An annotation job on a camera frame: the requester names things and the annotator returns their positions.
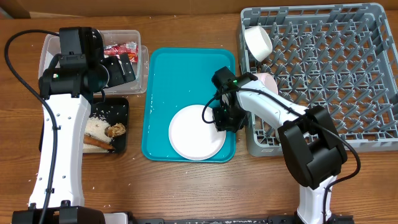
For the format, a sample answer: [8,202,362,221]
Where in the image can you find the white rice bowl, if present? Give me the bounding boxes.
[244,26,273,62]

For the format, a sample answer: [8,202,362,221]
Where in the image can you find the black waste tray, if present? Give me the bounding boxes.
[39,96,130,154]

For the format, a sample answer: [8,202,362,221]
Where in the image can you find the teal serving tray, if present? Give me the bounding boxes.
[141,48,235,162]

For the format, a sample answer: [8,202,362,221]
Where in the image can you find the orange carrot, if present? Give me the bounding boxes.
[83,135,114,151]

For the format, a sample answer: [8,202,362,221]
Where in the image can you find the pile of white rice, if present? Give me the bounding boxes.
[83,117,112,153]

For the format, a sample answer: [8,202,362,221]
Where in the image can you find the red snack wrapper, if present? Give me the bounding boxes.
[104,42,139,63]

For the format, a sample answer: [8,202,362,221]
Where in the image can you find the clear plastic bin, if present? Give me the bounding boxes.
[38,30,149,96]

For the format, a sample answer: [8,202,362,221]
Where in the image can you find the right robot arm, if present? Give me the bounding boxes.
[211,67,347,223]

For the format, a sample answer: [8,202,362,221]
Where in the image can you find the small pink bowl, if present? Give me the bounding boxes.
[255,73,278,95]

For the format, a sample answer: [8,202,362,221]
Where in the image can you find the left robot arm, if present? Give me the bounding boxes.
[4,27,135,223]

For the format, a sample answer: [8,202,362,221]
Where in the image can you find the brown food scrap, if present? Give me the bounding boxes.
[104,123,126,138]

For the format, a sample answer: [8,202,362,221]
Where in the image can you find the grey dishwasher rack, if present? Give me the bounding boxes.
[238,3,397,152]

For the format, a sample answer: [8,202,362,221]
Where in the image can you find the large white plate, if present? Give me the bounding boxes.
[169,105,226,161]

